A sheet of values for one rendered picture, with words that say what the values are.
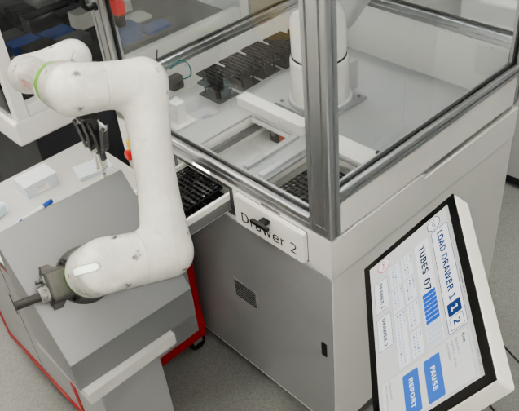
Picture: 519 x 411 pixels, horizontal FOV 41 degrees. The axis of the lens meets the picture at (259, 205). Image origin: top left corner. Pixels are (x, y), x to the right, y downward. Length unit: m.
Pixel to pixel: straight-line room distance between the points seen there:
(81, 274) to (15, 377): 1.49
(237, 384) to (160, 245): 1.23
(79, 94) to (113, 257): 0.37
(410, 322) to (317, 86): 0.57
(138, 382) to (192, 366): 0.84
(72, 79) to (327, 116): 0.58
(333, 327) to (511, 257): 1.36
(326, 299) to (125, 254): 0.70
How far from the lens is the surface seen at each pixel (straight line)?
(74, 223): 1.86
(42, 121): 2.82
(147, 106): 1.63
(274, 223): 2.01
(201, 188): 2.20
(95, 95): 1.60
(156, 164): 1.65
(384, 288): 1.67
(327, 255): 1.94
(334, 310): 2.09
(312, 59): 1.61
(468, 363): 1.36
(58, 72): 1.60
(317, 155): 1.75
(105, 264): 1.61
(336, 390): 2.39
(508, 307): 3.09
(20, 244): 1.83
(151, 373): 2.06
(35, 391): 2.98
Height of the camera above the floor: 2.20
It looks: 38 degrees down
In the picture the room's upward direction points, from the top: 6 degrees counter-clockwise
